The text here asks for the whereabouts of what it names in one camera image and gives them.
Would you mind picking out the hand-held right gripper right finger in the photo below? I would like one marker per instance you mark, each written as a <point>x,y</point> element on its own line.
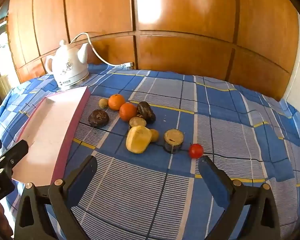
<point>215,180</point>

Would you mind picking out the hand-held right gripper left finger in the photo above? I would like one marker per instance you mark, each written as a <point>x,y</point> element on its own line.
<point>82,180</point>

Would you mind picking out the red cherry tomato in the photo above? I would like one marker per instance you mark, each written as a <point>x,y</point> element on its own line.
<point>196,151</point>

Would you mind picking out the white tray with pink rim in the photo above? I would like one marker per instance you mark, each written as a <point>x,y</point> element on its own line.
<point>47,135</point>

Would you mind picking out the cut cylinder brown fruit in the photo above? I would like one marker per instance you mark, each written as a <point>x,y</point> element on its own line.
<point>174,140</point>

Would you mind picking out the dark brown fruit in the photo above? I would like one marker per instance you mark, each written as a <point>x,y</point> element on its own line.
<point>98,118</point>

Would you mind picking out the large yellow fruit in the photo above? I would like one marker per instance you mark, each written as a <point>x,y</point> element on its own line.
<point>138,139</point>

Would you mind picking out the small yellow round fruit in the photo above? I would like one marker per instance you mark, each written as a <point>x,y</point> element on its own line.
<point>155,135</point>

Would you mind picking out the cut round brown fruit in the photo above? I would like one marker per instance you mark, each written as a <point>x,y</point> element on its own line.
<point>137,122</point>

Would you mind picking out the mandarin orange with stem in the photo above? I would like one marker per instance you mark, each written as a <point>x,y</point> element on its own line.
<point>116,102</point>

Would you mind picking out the dark brown mangosteen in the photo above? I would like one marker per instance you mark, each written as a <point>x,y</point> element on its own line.
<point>146,112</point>

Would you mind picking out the blue plaid cloth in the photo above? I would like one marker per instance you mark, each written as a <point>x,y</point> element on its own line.
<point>215,105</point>

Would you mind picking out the silver kettle base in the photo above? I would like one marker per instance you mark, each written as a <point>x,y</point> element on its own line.
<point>62,88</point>

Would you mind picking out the small brown round fruit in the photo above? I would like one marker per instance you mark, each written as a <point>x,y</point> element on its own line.
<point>103,103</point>

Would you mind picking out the white ceramic electric kettle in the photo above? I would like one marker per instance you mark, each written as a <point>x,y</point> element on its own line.
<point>70,65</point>

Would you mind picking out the white power plug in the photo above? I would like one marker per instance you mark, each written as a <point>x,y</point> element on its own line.
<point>129,65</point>

